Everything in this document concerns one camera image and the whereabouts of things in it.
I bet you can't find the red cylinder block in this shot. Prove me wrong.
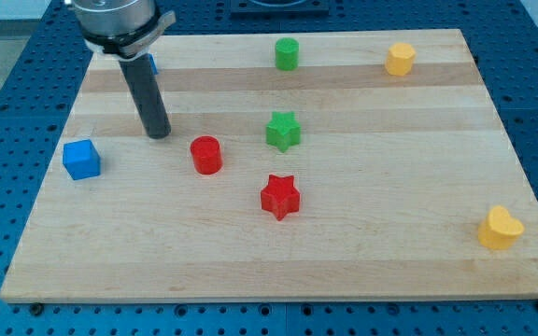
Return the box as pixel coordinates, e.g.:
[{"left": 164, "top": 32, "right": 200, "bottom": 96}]
[{"left": 190, "top": 135, "right": 223, "bottom": 175}]

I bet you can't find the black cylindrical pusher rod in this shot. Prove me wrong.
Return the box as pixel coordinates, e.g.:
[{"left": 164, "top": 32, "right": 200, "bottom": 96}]
[{"left": 120, "top": 54, "right": 171, "bottom": 139}]

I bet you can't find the yellow hexagon block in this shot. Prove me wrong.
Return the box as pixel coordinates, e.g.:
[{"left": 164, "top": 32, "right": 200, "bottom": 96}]
[{"left": 385, "top": 43, "right": 416, "bottom": 77}]

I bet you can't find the blue block behind rod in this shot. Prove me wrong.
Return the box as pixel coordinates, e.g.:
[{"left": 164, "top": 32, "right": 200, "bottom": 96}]
[{"left": 148, "top": 54, "right": 159, "bottom": 76}]

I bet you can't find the wooden board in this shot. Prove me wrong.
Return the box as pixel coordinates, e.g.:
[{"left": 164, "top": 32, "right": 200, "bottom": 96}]
[{"left": 0, "top": 29, "right": 538, "bottom": 303}]

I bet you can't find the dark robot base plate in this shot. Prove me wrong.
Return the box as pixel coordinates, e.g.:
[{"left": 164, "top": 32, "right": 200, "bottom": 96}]
[{"left": 229, "top": 0, "right": 331, "bottom": 18}]

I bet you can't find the green cylinder block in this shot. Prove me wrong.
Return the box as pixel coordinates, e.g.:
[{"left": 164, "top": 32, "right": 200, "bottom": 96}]
[{"left": 275, "top": 37, "right": 300, "bottom": 71}]

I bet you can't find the red star block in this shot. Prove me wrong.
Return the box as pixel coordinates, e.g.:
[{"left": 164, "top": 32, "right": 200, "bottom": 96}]
[{"left": 260, "top": 175, "right": 301, "bottom": 221}]

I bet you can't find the green star block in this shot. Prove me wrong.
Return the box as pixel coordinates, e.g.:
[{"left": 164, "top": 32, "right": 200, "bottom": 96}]
[{"left": 265, "top": 111, "right": 301, "bottom": 152}]

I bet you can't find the blue cube block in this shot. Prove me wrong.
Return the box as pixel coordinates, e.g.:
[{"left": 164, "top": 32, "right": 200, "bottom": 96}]
[{"left": 63, "top": 139, "right": 101, "bottom": 180}]

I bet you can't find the yellow heart block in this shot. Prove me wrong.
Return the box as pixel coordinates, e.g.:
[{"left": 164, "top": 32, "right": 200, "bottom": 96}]
[{"left": 477, "top": 205, "right": 525, "bottom": 250}]

